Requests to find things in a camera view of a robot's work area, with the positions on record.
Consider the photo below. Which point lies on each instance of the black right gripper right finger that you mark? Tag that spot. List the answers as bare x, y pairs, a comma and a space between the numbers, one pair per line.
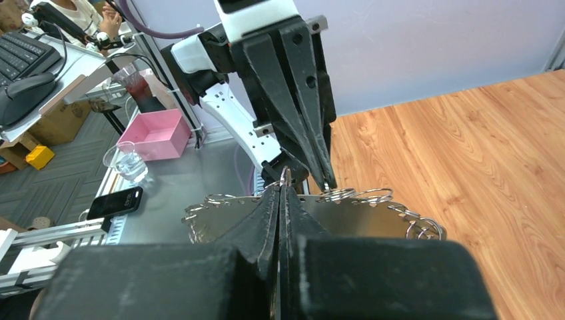
329, 276

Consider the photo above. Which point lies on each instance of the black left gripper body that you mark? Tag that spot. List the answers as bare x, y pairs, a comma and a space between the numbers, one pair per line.
247, 57

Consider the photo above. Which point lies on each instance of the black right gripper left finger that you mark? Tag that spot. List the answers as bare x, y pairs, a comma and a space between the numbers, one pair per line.
228, 272

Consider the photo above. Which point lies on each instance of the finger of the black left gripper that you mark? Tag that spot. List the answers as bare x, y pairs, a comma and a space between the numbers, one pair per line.
282, 101
305, 117

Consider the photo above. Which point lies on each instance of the metal key holder plate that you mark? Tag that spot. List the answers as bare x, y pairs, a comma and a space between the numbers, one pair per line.
370, 213

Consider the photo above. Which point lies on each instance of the silver key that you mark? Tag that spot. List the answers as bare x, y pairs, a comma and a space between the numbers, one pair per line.
286, 177

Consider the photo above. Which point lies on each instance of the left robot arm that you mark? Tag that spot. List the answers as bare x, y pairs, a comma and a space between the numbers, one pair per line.
271, 91

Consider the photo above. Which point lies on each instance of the pink box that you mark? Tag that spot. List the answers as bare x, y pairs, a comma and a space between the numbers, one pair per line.
158, 135

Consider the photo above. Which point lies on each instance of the black smartphone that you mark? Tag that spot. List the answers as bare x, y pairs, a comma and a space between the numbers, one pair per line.
117, 203

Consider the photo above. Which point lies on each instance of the clear plastic cup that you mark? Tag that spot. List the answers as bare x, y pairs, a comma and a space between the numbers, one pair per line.
124, 159

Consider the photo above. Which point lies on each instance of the small yellow box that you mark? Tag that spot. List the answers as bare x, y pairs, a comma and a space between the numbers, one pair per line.
39, 157

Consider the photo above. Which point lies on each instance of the black keyboard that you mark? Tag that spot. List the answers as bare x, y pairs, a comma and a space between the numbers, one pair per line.
23, 56

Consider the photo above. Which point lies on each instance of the black computer mouse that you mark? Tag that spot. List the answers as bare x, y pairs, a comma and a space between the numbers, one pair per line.
19, 98

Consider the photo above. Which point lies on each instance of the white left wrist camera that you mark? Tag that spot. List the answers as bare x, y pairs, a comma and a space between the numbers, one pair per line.
242, 17

